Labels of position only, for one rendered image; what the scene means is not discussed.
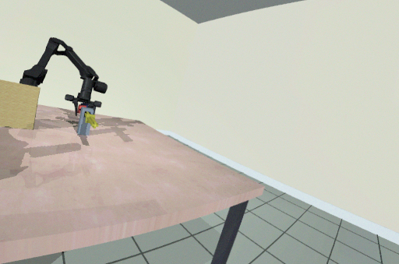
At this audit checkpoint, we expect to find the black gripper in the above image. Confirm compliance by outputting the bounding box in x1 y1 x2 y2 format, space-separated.
65 87 102 116

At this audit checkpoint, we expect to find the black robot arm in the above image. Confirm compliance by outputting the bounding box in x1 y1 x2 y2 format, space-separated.
19 37 108 94

